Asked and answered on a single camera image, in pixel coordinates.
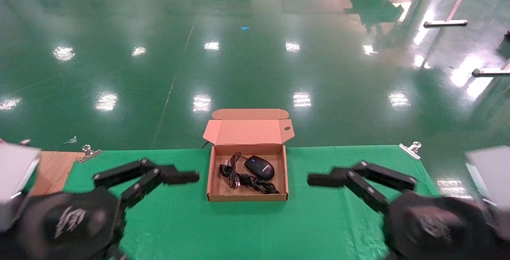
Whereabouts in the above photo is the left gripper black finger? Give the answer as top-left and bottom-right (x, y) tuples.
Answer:
(92, 158), (200, 209)

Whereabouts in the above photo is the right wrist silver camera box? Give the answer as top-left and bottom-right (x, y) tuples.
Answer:
(464, 145), (510, 240)

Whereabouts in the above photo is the green table cloth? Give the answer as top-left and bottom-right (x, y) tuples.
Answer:
(64, 145), (441, 260)

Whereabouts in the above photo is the silver binder clip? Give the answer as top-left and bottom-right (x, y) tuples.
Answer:
(399, 141), (422, 160)
(77, 145), (102, 164)

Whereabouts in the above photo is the black wired computer mouse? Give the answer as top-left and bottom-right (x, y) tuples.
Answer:
(237, 155), (280, 195)

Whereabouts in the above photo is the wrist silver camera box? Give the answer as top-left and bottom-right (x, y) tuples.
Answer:
(464, 145), (510, 240)
(0, 143), (41, 233)

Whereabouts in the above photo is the open brown cardboard box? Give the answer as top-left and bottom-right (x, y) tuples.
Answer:
(202, 109), (295, 203)

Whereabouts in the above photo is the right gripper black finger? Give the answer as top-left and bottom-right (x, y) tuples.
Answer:
(307, 160), (418, 215)

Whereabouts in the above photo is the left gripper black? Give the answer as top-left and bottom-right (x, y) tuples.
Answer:
(18, 187), (129, 260)

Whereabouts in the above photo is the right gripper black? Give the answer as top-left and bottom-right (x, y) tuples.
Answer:
(381, 190), (492, 260)

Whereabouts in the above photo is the white table leg with foot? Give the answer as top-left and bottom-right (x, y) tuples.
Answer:
(424, 0), (477, 28)

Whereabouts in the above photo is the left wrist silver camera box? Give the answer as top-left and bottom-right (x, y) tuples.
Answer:
(0, 143), (41, 233)

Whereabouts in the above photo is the white table foot black cap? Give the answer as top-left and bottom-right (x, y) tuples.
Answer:
(472, 58), (510, 76)

